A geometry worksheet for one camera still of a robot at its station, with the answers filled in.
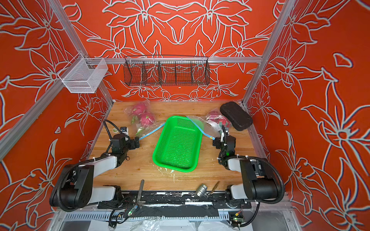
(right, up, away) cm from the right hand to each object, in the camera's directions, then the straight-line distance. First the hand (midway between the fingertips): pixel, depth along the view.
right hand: (223, 134), depth 92 cm
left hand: (-61, -2, +1) cm, 61 cm away
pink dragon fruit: (-59, +18, +12) cm, 63 cm away
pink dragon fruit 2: (-51, +10, +4) cm, 52 cm away
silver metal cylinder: (-17, -26, -19) cm, 37 cm away
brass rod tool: (-9, -27, -15) cm, 32 cm away
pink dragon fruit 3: (-3, +12, +6) cm, 14 cm away
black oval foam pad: (+16, +10, +14) cm, 24 cm away
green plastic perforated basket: (-30, -8, +1) cm, 31 cm away
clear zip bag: (-7, +7, +4) cm, 10 cm away
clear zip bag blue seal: (-55, +2, +2) cm, 55 cm away
